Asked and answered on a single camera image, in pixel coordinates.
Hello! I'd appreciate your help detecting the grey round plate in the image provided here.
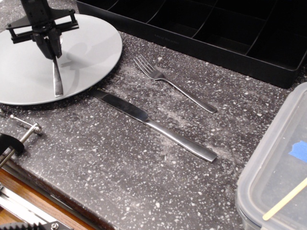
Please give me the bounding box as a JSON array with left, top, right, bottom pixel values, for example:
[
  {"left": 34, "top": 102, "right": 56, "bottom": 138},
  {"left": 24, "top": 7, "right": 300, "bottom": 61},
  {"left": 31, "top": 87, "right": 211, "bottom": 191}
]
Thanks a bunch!
[{"left": 0, "top": 14, "right": 122, "bottom": 105}]

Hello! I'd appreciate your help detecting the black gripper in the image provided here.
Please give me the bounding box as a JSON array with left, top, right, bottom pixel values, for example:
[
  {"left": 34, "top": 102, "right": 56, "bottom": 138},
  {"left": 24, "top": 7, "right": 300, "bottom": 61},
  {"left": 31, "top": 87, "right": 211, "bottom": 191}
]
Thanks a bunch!
[{"left": 6, "top": 0, "right": 79, "bottom": 59}]

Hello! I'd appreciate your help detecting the silver metal spoon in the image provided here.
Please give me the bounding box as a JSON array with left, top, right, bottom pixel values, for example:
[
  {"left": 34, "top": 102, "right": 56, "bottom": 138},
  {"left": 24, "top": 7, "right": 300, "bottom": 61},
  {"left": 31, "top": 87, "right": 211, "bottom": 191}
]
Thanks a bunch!
[{"left": 52, "top": 33, "right": 64, "bottom": 97}]

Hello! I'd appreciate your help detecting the silver metal knife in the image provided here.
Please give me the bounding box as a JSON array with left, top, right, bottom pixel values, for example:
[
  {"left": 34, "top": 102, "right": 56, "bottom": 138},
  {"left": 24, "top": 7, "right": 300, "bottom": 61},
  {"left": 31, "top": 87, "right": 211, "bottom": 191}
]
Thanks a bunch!
[{"left": 91, "top": 90, "right": 217, "bottom": 163}]

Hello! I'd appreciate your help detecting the blue tape piece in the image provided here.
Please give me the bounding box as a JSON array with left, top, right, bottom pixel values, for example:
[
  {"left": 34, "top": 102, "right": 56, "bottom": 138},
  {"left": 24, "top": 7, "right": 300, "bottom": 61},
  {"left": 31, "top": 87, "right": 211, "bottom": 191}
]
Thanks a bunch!
[{"left": 289, "top": 141, "right": 307, "bottom": 162}]

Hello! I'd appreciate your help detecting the clear plastic storage container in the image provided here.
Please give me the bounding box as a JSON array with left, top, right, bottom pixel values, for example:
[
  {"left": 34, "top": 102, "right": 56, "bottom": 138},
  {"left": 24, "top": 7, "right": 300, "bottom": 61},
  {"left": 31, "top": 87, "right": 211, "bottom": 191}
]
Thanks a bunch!
[{"left": 236, "top": 83, "right": 307, "bottom": 230}]

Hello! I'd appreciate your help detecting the black cutlery organizer tray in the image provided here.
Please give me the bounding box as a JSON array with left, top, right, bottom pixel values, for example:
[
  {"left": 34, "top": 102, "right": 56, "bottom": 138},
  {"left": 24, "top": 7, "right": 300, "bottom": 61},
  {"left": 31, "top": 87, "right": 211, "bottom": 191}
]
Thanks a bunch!
[{"left": 77, "top": 0, "right": 307, "bottom": 88}]

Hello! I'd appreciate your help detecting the wooden and metal rail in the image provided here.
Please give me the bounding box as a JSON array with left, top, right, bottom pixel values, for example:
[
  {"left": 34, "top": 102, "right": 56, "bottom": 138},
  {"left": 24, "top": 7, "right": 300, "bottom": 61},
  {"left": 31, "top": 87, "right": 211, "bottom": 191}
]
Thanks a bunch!
[{"left": 0, "top": 168, "right": 99, "bottom": 230}]

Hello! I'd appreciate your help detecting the metal clamp with black pad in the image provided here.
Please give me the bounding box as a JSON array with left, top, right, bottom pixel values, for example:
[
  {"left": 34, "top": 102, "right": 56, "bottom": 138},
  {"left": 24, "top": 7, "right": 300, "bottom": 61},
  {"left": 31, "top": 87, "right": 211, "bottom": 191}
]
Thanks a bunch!
[{"left": 0, "top": 114, "right": 42, "bottom": 168}]

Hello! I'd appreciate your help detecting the silver metal fork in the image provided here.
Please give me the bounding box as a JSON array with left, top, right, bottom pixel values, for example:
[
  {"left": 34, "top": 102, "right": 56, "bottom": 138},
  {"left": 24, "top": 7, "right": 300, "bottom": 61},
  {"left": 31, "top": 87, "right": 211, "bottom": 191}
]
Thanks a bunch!
[{"left": 133, "top": 55, "right": 217, "bottom": 114}]

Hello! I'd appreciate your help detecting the wooden stick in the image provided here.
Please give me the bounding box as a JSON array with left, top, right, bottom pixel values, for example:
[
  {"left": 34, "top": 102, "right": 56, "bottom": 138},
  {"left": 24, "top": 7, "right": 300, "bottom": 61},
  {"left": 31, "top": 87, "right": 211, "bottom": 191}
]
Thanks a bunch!
[{"left": 262, "top": 178, "right": 307, "bottom": 221}]

